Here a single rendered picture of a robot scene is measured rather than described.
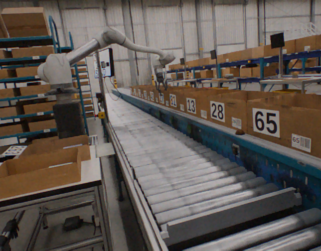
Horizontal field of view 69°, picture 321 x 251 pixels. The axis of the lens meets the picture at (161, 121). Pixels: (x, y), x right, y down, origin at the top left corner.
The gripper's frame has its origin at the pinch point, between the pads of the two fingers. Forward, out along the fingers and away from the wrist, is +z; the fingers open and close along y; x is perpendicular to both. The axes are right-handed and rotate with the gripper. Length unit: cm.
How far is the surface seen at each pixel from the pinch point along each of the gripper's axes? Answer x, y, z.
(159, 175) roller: 113, 45, 71
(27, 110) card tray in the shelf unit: -56, 141, -15
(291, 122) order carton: 153, 0, 59
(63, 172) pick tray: 105, 88, 61
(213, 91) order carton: 56, -25, 20
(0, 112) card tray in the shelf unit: -53, 166, -17
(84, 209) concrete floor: -27, 94, 99
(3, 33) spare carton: -36, 150, -97
